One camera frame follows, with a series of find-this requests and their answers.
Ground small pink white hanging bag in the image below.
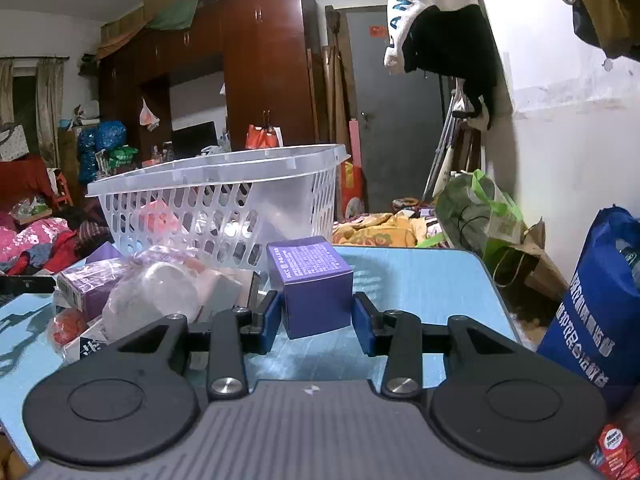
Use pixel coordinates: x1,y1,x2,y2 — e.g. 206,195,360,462
138,98,161,132

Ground brown wooden wardrobe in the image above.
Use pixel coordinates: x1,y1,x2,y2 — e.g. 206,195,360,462
97,0,322,196

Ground pale pink white box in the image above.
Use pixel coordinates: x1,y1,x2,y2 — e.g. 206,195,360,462
194,266,262,322

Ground dark purple square box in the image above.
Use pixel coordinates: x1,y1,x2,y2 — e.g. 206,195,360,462
266,236,355,340

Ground dark red cloth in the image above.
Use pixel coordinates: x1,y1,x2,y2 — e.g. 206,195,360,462
67,205,117,261

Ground green cloth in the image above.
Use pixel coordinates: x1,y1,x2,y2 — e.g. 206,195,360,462
144,0,258,32

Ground orange and white hanging bag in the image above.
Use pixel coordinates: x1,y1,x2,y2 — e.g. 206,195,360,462
245,124,282,151

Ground blue woven bag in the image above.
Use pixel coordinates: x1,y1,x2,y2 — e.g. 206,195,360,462
536,205,640,413

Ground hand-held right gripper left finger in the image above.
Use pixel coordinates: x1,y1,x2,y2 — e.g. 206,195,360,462
117,290,284,402

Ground white plastic mesh basket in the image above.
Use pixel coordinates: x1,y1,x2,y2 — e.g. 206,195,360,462
86,143,352,272

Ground red cloth covered sofa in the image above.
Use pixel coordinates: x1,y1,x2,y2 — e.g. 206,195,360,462
0,155,57,213

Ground red round packet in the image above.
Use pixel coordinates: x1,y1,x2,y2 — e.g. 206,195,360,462
46,307,92,349

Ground yellow printed blanket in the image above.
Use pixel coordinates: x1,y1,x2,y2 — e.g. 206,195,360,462
332,211,447,249

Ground wooden planks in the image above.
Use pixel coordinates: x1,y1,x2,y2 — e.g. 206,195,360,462
324,5,352,147

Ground brown paper bag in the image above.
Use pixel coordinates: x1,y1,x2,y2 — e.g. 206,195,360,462
491,216,572,303

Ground black monitor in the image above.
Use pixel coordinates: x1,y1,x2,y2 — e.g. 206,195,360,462
171,120,219,160

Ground green plastic basket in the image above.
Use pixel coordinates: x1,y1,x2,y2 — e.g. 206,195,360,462
101,145,139,177

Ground pink board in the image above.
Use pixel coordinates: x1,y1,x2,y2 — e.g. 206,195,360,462
348,117,362,169

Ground pink floral bedding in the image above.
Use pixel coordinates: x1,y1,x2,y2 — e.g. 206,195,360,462
0,212,78,273

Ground green and clear shopping bag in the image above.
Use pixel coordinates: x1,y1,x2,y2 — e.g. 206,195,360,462
417,169,527,262

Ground patterned curtain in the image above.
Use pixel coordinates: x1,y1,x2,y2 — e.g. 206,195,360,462
35,57,66,168

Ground plastic bottle in blue bag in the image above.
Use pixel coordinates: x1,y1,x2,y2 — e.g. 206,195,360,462
619,246,640,288

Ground clear bag with white item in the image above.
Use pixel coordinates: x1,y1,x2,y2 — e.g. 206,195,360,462
102,245,207,342

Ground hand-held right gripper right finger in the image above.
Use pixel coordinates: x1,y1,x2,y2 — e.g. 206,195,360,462
352,292,522,402

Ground grey door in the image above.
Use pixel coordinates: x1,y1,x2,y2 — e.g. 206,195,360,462
345,7,453,215

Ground light purple small carton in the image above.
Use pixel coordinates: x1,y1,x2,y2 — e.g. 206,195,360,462
55,258,128,318

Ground red snack packet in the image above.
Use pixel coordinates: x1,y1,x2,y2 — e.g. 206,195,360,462
589,424,635,480

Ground white box with dark print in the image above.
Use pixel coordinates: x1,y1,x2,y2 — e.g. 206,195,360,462
62,319,120,364

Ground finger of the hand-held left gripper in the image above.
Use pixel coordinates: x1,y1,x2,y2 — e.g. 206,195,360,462
0,275,56,296

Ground blue plastic bags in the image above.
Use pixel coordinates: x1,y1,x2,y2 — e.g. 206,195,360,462
76,120,129,184

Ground metal crutches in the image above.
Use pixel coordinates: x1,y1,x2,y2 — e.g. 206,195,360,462
421,87,471,202

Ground white and black hanging garment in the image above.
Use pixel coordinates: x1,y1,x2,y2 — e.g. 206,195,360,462
384,0,504,132

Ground dark hanging bags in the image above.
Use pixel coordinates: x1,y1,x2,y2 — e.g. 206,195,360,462
570,0,640,63

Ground red and yellow bag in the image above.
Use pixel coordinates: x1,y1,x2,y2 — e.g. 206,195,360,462
340,162,367,219

